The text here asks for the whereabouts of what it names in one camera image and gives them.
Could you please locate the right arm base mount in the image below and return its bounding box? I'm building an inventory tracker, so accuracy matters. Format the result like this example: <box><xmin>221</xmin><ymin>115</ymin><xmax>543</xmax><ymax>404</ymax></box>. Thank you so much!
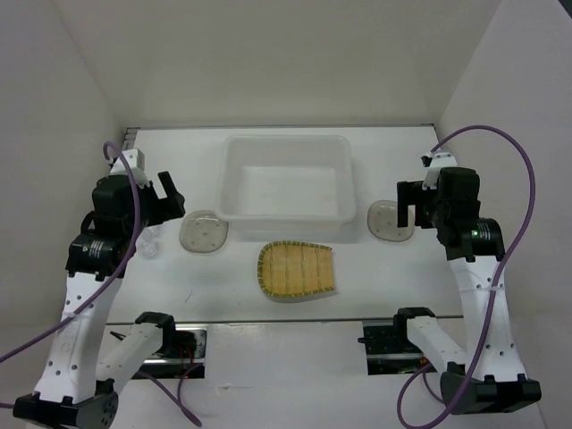
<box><xmin>357</xmin><ymin>320</ymin><xmax>428</xmax><ymax>375</ymax></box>

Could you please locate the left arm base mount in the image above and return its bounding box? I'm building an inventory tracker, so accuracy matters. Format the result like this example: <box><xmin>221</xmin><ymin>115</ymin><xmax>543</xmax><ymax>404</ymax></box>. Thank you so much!
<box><xmin>109</xmin><ymin>324</ymin><xmax>209</xmax><ymax>380</ymax></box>

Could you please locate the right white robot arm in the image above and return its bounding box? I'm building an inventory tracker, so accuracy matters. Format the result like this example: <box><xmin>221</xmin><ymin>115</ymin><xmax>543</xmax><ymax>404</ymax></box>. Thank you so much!
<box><xmin>391</xmin><ymin>167</ymin><xmax>542</xmax><ymax>415</ymax></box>

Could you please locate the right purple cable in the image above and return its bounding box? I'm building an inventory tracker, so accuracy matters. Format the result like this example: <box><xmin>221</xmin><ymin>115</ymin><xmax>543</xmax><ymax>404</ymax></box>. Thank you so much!
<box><xmin>397</xmin><ymin>125</ymin><xmax>536</xmax><ymax>428</ymax></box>

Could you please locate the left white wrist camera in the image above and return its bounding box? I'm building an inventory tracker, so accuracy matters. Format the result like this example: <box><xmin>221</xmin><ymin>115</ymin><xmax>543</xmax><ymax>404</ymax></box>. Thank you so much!
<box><xmin>110</xmin><ymin>148</ymin><xmax>149</xmax><ymax>188</ymax></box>

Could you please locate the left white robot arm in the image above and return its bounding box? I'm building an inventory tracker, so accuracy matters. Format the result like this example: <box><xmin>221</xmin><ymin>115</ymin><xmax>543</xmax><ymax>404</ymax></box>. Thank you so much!
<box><xmin>13</xmin><ymin>172</ymin><xmax>185</xmax><ymax>428</ymax></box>

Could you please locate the aluminium table frame rail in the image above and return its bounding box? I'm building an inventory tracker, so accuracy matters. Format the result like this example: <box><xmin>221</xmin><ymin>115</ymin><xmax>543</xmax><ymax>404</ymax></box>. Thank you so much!
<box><xmin>122</xmin><ymin>127</ymin><xmax>139</xmax><ymax>151</ymax></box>

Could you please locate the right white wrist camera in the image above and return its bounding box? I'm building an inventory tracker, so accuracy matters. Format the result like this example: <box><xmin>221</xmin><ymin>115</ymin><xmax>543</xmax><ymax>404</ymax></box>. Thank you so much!
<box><xmin>421</xmin><ymin>151</ymin><xmax>458</xmax><ymax>190</ymax></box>

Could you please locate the clear square plate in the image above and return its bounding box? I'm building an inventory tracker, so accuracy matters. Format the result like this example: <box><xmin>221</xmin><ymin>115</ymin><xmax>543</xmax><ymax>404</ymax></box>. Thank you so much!
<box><xmin>179</xmin><ymin>210</ymin><xmax>229</xmax><ymax>254</ymax></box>
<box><xmin>366</xmin><ymin>200</ymin><xmax>415</xmax><ymax>242</ymax></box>

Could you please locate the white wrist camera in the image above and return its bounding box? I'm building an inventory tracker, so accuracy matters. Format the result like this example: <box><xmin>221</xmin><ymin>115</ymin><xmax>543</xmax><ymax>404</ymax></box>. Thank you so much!
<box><xmin>421</xmin><ymin>151</ymin><xmax>458</xmax><ymax>190</ymax></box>
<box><xmin>110</xmin><ymin>148</ymin><xmax>149</xmax><ymax>188</ymax></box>

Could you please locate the clear small glass cup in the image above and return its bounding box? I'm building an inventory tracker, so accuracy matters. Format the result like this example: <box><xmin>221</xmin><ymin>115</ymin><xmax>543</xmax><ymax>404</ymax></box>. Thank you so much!
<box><xmin>139</xmin><ymin>225</ymin><xmax>162</xmax><ymax>241</ymax></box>
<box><xmin>137</xmin><ymin>241</ymin><xmax>160</xmax><ymax>260</ymax></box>

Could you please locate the woven bamboo tray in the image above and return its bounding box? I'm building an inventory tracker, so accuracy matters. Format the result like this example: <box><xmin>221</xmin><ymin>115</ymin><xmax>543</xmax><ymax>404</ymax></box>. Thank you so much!
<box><xmin>257</xmin><ymin>240</ymin><xmax>336</xmax><ymax>300</ymax></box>

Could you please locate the translucent plastic bin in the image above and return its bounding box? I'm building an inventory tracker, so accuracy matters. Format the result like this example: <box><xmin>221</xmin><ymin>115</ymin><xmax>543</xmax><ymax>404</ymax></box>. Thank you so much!
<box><xmin>214</xmin><ymin>135</ymin><xmax>358</xmax><ymax>240</ymax></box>

